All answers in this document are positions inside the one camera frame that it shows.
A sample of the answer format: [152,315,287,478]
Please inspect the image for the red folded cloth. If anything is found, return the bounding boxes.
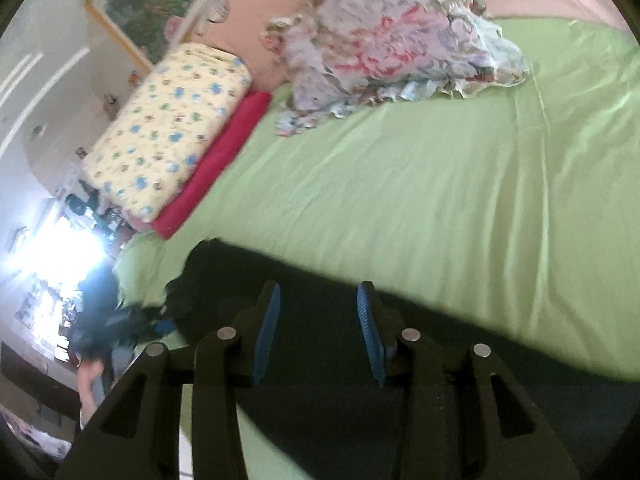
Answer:
[151,91,272,240]

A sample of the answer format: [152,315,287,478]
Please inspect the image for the green bed sheet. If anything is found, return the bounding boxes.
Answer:
[116,18,639,478]

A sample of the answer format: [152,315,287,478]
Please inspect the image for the floral ruffled pillow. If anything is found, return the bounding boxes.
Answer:
[264,0,528,136]

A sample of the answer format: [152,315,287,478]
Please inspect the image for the yellow patterned pillow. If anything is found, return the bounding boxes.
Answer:
[84,42,252,223]

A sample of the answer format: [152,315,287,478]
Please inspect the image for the person's left hand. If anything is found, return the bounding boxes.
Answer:
[76,359,117,429]

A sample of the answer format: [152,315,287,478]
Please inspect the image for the black pants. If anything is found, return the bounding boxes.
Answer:
[166,240,639,479]

